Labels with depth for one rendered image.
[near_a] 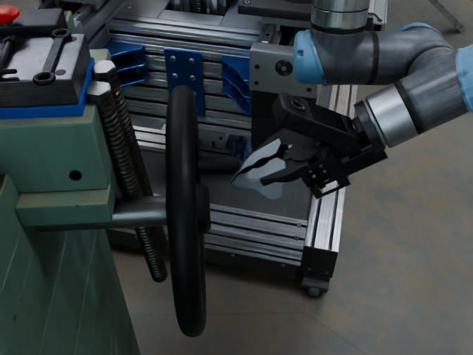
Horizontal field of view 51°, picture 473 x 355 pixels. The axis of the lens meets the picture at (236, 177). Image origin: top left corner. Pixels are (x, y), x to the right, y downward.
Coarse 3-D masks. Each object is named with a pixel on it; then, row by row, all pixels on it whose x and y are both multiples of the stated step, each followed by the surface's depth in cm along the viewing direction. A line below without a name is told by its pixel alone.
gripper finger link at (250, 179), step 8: (272, 160) 67; (280, 160) 67; (256, 168) 68; (264, 168) 67; (272, 168) 66; (280, 168) 66; (240, 176) 69; (248, 176) 68; (256, 176) 67; (264, 176) 66; (232, 184) 70; (240, 184) 69; (248, 184) 68; (256, 184) 67; (272, 184) 68; (280, 184) 69; (264, 192) 70; (272, 192) 70; (280, 192) 70
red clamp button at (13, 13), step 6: (0, 6) 49; (6, 6) 49; (12, 6) 49; (0, 12) 48; (6, 12) 48; (12, 12) 48; (18, 12) 49; (0, 18) 48; (6, 18) 48; (12, 18) 48
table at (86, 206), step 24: (72, 24) 77; (0, 192) 48; (48, 192) 52; (72, 192) 52; (96, 192) 52; (0, 216) 47; (24, 216) 51; (48, 216) 52; (72, 216) 52; (96, 216) 52; (0, 240) 47; (0, 264) 47; (0, 288) 46
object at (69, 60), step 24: (0, 24) 49; (24, 24) 50; (48, 24) 50; (0, 48) 48; (24, 48) 48; (48, 48) 48; (72, 48) 48; (24, 72) 45; (72, 72) 45; (0, 96) 45; (24, 96) 45; (48, 96) 45; (72, 96) 45
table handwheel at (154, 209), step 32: (192, 96) 53; (192, 128) 48; (192, 160) 46; (192, 192) 45; (64, 224) 56; (96, 224) 57; (128, 224) 57; (160, 224) 57; (192, 224) 44; (192, 256) 45; (192, 288) 46; (192, 320) 48
